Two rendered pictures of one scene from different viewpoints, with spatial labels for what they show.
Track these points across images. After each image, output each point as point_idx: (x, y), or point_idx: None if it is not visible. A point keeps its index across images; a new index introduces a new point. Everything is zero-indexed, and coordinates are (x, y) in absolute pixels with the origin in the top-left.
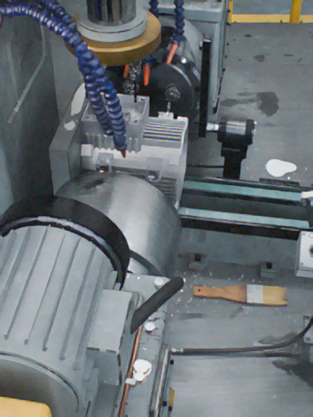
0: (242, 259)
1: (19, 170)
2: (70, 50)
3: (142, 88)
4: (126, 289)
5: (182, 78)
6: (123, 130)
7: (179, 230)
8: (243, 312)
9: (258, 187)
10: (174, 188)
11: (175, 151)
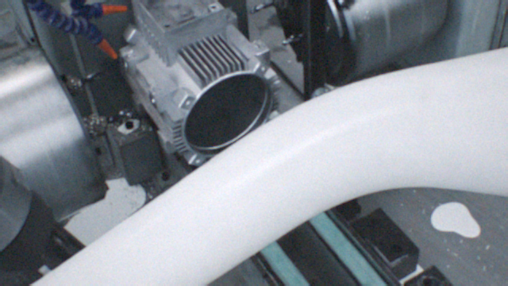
0: (248, 280)
1: None
2: None
3: (299, 4)
4: None
5: (331, 14)
6: (41, 13)
7: (83, 173)
8: None
9: (326, 211)
10: (174, 133)
11: (195, 90)
